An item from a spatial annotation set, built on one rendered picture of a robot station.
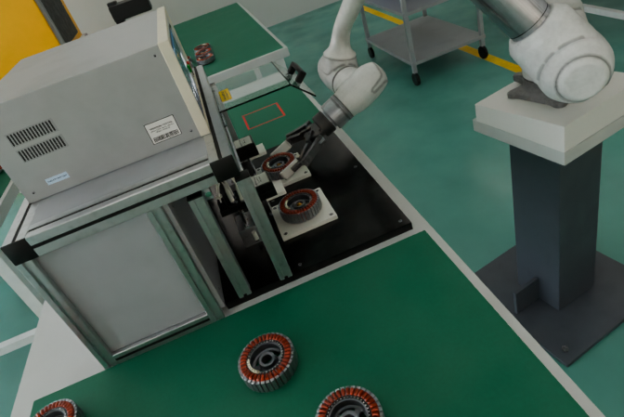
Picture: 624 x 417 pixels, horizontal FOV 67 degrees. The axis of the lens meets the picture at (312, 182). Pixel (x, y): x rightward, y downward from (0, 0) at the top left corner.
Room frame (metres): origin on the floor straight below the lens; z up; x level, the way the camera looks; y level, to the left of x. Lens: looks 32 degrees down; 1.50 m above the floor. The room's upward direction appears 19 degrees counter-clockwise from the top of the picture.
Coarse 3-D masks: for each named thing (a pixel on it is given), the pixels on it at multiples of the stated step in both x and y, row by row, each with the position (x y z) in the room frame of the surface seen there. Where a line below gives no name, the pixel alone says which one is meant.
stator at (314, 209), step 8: (296, 192) 1.06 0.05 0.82; (304, 192) 1.05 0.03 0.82; (312, 192) 1.04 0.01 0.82; (288, 200) 1.05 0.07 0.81; (296, 200) 1.05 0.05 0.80; (304, 200) 1.05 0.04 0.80; (312, 200) 1.00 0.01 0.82; (280, 208) 1.01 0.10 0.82; (288, 208) 1.00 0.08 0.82; (296, 208) 1.01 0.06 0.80; (304, 208) 0.98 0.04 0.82; (312, 208) 0.98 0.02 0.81; (320, 208) 1.00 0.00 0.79; (288, 216) 0.98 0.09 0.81; (296, 216) 0.97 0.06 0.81; (304, 216) 0.97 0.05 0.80; (312, 216) 0.97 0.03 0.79
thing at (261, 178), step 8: (256, 176) 1.03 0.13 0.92; (264, 176) 1.02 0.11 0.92; (256, 184) 1.00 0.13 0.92; (264, 184) 0.99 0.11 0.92; (272, 184) 0.99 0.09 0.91; (280, 184) 1.03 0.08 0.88; (264, 192) 0.98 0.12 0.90; (272, 192) 0.98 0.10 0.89; (280, 192) 0.99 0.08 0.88; (264, 200) 0.98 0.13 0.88; (232, 208) 0.97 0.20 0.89; (240, 208) 0.97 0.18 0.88; (240, 216) 0.98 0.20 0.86; (248, 224) 0.98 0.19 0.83
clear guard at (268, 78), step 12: (252, 72) 1.38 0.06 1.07; (264, 72) 1.34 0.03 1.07; (276, 72) 1.31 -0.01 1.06; (216, 84) 1.39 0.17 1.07; (228, 84) 1.35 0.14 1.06; (240, 84) 1.32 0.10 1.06; (252, 84) 1.29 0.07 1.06; (264, 84) 1.25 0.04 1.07; (276, 84) 1.22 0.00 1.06; (288, 84) 1.19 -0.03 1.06; (300, 84) 1.26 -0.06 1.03; (216, 96) 1.29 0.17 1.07; (240, 96) 1.22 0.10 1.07; (252, 96) 1.19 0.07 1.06; (228, 108) 1.17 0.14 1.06
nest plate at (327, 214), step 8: (320, 192) 1.08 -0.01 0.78; (320, 200) 1.04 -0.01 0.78; (272, 208) 1.08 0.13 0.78; (328, 208) 1.00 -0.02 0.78; (280, 216) 1.03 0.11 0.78; (320, 216) 0.97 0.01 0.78; (328, 216) 0.96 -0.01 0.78; (336, 216) 0.96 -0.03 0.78; (280, 224) 1.00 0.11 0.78; (288, 224) 0.99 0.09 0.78; (296, 224) 0.98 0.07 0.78; (304, 224) 0.96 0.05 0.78; (312, 224) 0.95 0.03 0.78; (320, 224) 0.95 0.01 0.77; (280, 232) 0.96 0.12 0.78; (288, 232) 0.95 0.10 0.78; (296, 232) 0.94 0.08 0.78; (304, 232) 0.95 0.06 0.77
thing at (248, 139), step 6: (240, 138) 1.28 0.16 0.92; (246, 138) 1.27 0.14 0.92; (252, 138) 1.26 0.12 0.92; (240, 144) 1.24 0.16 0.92; (246, 144) 1.23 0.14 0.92; (252, 144) 1.23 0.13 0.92; (240, 150) 1.22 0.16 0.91; (246, 150) 1.22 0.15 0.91; (252, 150) 1.23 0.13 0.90; (258, 150) 1.25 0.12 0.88; (264, 150) 1.24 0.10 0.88; (240, 156) 1.22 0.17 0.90; (246, 156) 1.22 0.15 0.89; (252, 156) 1.22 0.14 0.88; (258, 156) 1.23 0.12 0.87
